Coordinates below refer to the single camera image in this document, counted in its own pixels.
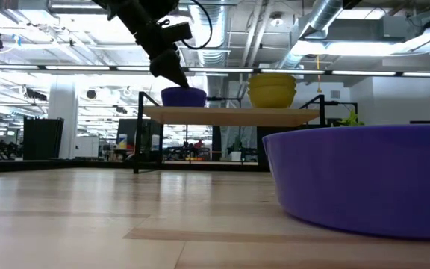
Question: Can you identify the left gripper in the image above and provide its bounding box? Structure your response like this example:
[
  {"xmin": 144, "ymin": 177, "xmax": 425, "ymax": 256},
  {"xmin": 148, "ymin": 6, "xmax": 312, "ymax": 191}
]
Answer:
[{"xmin": 134, "ymin": 20, "xmax": 191, "ymax": 90}]

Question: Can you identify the purple mini bowl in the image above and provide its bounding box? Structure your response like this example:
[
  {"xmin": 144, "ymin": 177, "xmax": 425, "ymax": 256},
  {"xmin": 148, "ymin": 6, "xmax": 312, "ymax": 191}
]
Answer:
[
  {"xmin": 262, "ymin": 124, "xmax": 430, "ymax": 240},
  {"xmin": 161, "ymin": 86, "xmax": 208, "ymax": 108}
]

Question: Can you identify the small potted plant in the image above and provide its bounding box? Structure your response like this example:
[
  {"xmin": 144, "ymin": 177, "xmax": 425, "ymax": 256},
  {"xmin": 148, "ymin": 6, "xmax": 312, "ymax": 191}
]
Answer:
[{"xmin": 229, "ymin": 136, "xmax": 243, "ymax": 162}]

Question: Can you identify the green leafy plant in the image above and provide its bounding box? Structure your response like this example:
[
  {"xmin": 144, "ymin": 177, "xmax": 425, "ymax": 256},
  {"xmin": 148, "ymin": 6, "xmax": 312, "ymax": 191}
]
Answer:
[{"xmin": 339, "ymin": 110, "xmax": 366, "ymax": 127}]

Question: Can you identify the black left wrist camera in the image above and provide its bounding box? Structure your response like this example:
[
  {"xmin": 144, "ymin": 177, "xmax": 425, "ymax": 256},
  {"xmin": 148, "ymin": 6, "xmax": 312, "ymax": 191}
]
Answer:
[{"xmin": 161, "ymin": 21, "xmax": 194, "ymax": 43}]

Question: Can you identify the silver corrugated ceiling duct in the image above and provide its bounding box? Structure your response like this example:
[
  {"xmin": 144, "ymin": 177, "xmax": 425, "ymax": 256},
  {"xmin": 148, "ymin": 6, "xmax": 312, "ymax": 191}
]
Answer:
[{"xmin": 189, "ymin": 0, "xmax": 231, "ymax": 99}]

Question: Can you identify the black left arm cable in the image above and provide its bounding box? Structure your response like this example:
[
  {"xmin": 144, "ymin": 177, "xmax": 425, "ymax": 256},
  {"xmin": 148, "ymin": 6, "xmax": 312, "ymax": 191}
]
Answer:
[{"xmin": 180, "ymin": 0, "xmax": 214, "ymax": 51}]

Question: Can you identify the wooden shelf with black frame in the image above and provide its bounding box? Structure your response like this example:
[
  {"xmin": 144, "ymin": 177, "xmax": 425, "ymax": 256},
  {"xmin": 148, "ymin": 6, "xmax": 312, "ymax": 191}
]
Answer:
[{"xmin": 132, "ymin": 91, "xmax": 358, "ymax": 175}]

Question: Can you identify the yellow hanging ceiling cord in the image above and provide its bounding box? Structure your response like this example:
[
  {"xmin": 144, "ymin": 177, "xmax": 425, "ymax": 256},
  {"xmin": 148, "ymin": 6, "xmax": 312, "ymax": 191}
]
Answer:
[{"xmin": 315, "ymin": 55, "xmax": 323, "ymax": 93}]

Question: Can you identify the large silver ceiling duct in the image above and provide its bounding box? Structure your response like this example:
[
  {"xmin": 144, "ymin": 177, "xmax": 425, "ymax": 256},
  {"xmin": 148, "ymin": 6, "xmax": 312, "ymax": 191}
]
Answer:
[{"xmin": 274, "ymin": 0, "xmax": 346, "ymax": 70}]

